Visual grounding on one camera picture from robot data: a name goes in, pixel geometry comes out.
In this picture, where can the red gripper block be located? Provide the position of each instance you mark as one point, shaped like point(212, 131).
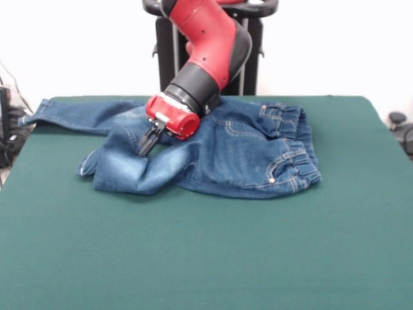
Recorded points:
point(174, 117)

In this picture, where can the blue denim jeans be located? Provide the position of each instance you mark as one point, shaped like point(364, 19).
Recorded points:
point(226, 155)

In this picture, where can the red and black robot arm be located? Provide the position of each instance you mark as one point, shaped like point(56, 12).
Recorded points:
point(209, 55)

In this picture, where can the dark green table cloth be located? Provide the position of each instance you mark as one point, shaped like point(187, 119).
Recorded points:
point(193, 258)

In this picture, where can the black electronics box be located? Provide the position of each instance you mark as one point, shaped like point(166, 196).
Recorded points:
point(4, 109)

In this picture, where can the black chair base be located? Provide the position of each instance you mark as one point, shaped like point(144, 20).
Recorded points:
point(401, 127)

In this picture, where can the black robot pedestal stand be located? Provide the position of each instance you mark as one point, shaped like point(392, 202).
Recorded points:
point(209, 48)

